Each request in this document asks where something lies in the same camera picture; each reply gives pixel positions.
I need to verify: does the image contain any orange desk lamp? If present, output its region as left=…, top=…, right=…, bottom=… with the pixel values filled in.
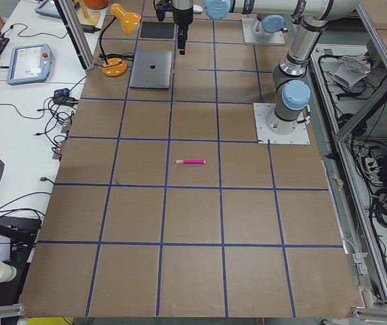
left=98, top=3, right=142, bottom=77

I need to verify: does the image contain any black monitor stand base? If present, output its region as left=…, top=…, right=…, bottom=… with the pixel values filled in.
left=0, top=216, right=41, bottom=262

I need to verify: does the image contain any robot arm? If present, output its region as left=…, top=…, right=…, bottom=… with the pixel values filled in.
left=203, top=0, right=359, bottom=135
left=166, top=1, right=285, bottom=55

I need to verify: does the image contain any blue teach pendant near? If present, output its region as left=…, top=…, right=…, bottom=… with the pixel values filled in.
left=6, top=44, right=52, bottom=85

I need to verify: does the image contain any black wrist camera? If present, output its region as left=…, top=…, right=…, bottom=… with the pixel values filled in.
left=153, top=0, right=172, bottom=22

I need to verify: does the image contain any pink marker pen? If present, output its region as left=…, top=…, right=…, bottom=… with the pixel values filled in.
left=175, top=159, right=207, bottom=165

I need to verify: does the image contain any blue teach pendant far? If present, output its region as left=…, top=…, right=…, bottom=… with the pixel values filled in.
left=35, top=0, right=61, bottom=19

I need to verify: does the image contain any aluminium frame post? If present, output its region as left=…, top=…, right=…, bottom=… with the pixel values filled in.
left=54, top=0, right=94, bottom=71

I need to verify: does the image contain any wooden stand base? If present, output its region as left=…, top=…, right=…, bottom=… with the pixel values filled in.
left=77, top=0, right=101, bottom=26

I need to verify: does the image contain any blue checkered usb hub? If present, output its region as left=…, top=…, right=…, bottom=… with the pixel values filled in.
left=54, top=88, right=70, bottom=99

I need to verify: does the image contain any black power adapter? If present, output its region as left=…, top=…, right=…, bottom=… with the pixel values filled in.
left=81, top=24, right=100, bottom=34

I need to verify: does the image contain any black lamp cable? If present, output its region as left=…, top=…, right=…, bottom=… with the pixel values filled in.
left=98, top=52, right=136, bottom=68

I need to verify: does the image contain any blue teach pendant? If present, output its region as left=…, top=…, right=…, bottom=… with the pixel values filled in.
left=35, top=0, right=61, bottom=19
left=6, top=44, right=52, bottom=85

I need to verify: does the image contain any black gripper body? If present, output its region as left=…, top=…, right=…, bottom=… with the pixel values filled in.
left=171, top=0, right=193, bottom=28

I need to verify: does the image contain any black mousepad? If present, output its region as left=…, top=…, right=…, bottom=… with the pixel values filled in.
left=140, top=22, right=174, bottom=39

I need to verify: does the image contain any grey closed laptop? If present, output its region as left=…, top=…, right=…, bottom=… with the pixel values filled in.
left=129, top=49, right=172, bottom=89

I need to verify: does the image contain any white power strip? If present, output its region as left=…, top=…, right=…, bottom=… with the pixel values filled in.
left=364, top=156, right=380, bottom=177

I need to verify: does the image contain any aluminium frame side rail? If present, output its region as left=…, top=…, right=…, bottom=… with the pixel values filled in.
left=310, top=1, right=387, bottom=304

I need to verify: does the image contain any orange round object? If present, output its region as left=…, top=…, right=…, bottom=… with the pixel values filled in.
left=84, top=0, right=109, bottom=10

